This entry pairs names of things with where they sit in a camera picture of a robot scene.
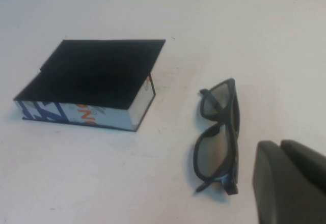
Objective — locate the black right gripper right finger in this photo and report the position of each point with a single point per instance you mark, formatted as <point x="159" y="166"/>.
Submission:
<point x="308" y="154"/>

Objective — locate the black printed glasses case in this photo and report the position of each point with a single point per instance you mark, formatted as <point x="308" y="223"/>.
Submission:
<point x="89" y="79"/>

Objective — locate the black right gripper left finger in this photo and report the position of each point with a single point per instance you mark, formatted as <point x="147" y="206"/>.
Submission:
<point x="287" y="188"/>

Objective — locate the black frame sunglasses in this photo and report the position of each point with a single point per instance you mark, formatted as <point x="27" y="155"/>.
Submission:
<point x="230" y="112"/>

